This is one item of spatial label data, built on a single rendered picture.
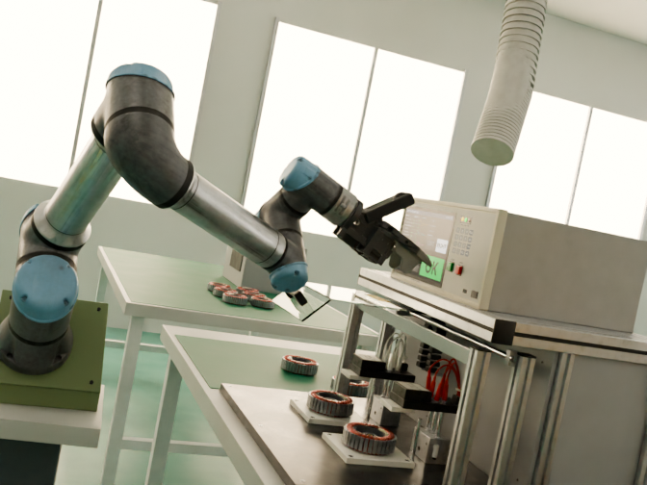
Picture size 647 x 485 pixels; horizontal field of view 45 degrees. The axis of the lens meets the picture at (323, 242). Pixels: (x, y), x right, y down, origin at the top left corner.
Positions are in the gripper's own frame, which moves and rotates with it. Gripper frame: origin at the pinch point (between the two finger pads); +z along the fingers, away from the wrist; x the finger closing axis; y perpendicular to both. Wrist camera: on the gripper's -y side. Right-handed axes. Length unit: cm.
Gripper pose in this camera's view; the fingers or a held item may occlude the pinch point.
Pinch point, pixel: (424, 258)
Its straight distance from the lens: 168.9
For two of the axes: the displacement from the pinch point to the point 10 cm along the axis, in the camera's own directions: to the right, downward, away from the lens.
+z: 7.6, 5.6, 3.3
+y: -5.6, 8.2, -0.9
